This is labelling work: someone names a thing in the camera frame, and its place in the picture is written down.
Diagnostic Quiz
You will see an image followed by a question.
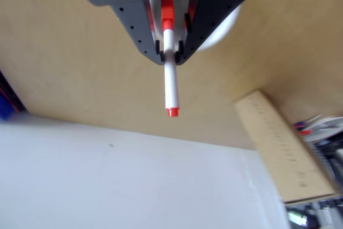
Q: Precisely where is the white mug pink logo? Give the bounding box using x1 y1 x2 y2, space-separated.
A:
146 0 241 52

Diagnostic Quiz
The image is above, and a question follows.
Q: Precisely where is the wooden plank with holes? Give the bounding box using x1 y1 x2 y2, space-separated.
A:
233 90 337 203

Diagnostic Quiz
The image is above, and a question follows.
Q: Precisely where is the white marker pen red cap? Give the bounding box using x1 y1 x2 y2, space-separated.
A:
160 0 181 119

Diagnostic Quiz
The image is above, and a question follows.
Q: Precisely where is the white plastic dish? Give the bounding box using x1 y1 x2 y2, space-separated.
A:
293 115 343 144

